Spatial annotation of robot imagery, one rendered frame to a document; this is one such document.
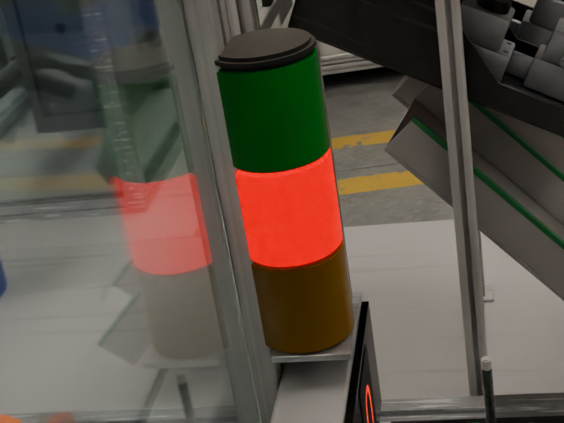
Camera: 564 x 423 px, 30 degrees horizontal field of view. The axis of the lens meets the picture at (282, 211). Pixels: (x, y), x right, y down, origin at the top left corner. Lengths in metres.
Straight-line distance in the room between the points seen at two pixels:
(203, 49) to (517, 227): 0.54
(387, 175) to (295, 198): 3.42
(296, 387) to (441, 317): 0.79
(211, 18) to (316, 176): 0.09
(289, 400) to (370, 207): 3.14
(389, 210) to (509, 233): 2.66
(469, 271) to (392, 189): 2.82
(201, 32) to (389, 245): 1.05
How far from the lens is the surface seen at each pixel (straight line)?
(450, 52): 0.89
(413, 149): 0.96
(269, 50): 0.48
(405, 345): 1.28
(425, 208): 3.62
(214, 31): 0.48
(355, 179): 3.91
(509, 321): 1.31
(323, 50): 4.88
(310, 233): 0.50
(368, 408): 0.58
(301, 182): 0.49
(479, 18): 0.95
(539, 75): 0.99
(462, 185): 0.94
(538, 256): 0.99
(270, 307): 0.53
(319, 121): 0.49
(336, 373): 0.55
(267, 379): 0.56
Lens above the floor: 1.55
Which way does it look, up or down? 24 degrees down
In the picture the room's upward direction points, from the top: 9 degrees counter-clockwise
